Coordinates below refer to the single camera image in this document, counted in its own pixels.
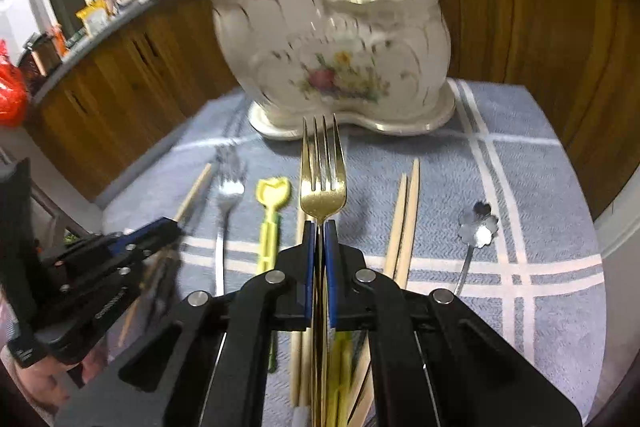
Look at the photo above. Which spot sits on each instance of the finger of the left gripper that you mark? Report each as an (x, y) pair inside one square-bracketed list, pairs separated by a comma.
[(152, 237), (132, 266)]

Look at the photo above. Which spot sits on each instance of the wooden kitchen cabinets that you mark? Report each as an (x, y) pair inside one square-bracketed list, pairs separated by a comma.
[(578, 58)]

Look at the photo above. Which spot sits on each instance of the wooden chopstick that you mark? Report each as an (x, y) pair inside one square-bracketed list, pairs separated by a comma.
[(409, 230), (296, 337), (360, 397), (150, 271)]

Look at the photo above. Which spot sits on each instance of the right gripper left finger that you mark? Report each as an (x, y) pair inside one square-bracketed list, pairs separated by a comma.
[(294, 303)]

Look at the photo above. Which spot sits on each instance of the grey striped table cloth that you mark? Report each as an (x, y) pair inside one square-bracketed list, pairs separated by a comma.
[(540, 283)]

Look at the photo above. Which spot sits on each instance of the yellow tulip plastic utensil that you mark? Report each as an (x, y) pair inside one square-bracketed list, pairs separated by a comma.
[(272, 194)]

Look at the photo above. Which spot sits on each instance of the red plastic bag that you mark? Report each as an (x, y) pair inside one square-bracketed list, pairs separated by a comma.
[(14, 95)]

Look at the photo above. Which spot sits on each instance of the cream floral ceramic utensil holder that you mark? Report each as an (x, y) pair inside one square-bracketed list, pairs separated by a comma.
[(379, 64)]

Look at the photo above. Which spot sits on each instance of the silver fork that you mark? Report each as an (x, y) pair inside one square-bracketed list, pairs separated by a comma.
[(230, 190)]

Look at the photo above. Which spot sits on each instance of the person left hand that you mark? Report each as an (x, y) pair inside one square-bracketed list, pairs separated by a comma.
[(40, 385)]

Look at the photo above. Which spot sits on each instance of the gold fork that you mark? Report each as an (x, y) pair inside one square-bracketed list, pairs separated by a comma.
[(322, 194)]

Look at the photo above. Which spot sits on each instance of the silver flower spoon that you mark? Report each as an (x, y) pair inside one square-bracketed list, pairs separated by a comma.
[(477, 230)]

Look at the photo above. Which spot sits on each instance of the yellow snack bag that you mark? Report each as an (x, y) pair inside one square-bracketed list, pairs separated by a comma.
[(94, 17)]

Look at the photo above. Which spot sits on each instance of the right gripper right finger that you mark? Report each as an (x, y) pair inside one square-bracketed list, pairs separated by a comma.
[(347, 309)]

